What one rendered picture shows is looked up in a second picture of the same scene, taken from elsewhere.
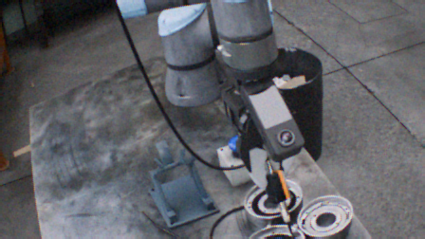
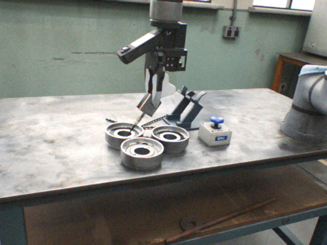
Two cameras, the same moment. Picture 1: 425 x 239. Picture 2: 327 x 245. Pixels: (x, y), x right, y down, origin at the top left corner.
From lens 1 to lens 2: 1.02 m
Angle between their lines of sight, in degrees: 68
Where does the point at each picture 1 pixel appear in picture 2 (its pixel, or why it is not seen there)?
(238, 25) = not seen: outside the picture
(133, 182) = (202, 113)
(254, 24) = not seen: outside the picture
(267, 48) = (153, 7)
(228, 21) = not seen: outside the picture
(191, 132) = (252, 129)
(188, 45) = (299, 90)
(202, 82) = (292, 120)
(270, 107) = (141, 40)
